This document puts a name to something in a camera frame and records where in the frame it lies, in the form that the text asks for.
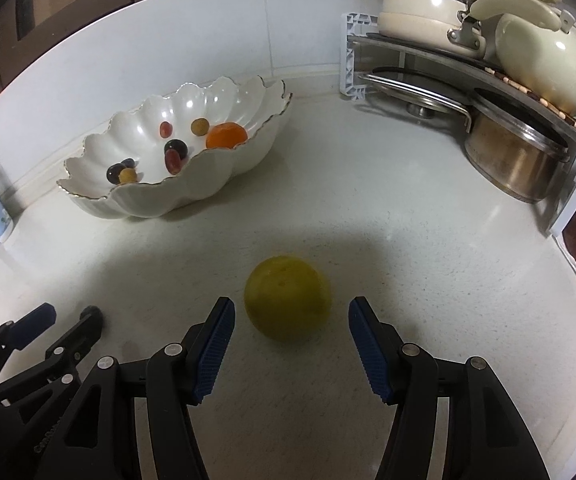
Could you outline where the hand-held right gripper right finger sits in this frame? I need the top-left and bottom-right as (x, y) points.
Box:
(348, 296), (551, 480)

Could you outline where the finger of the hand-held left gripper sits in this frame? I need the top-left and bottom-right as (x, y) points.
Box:
(0, 303), (58, 376)
(0, 306), (104, 408)

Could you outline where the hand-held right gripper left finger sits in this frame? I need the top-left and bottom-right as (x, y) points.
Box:
(33, 296), (236, 480)

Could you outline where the green citrus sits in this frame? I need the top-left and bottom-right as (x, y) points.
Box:
(244, 255), (333, 342)

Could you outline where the white scalloped bowl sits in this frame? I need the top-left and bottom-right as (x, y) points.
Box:
(57, 76), (294, 219)

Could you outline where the orange tangerine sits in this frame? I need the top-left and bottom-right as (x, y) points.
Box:
(205, 122), (249, 150)

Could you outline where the stainless steel pot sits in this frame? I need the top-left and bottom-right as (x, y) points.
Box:
(464, 87), (571, 203)

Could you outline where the grey corner shelf rack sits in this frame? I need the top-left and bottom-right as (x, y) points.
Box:
(339, 11), (576, 236)

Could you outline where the wooden bead trivet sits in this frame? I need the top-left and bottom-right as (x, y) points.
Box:
(485, 62), (576, 133)

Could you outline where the cream saucepan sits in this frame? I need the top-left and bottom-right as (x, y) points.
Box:
(377, 0), (489, 57)

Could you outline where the cream ceramic pot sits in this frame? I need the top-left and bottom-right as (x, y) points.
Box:
(468, 0), (576, 117)

